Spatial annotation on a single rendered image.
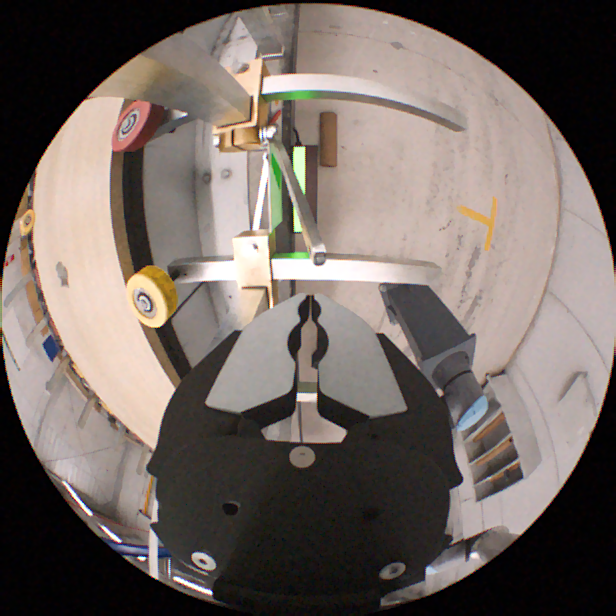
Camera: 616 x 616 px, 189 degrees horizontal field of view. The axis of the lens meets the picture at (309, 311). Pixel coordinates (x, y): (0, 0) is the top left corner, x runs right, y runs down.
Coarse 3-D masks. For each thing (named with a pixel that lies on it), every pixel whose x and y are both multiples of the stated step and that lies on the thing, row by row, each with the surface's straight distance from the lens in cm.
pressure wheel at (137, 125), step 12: (132, 108) 33; (144, 108) 30; (156, 108) 30; (120, 120) 34; (132, 120) 31; (144, 120) 29; (156, 120) 30; (120, 132) 33; (132, 132) 30; (144, 132) 29; (168, 132) 38; (120, 144) 31; (132, 144) 30; (144, 144) 31
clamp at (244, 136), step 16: (256, 64) 29; (240, 80) 27; (256, 80) 27; (256, 96) 25; (256, 112) 24; (224, 128) 25; (240, 128) 24; (256, 128) 25; (224, 144) 24; (240, 144) 24; (256, 144) 25
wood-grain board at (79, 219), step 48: (96, 144) 40; (48, 192) 71; (96, 192) 36; (48, 240) 69; (96, 240) 36; (48, 288) 85; (96, 288) 41; (96, 336) 54; (144, 336) 36; (96, 384) 97; (144, 384) 52; (144, 432) 111
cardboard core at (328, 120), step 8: (328, 112) 109; (320, 120) 110; (328, 120) 107; (336, 120) 110; (320, 128) 109; (328, 128) 106; (336, 128) 108; (320, 136) 107; (328, 136) 104; (336, 136) 107; (320, 144) 106; (328, 144) 103; (336, 144) 106; (320, 152) 105; (328, 152) 102; (336, 152) 105; (320, 160) 104; (328, 160) 102; (336, 160) 104
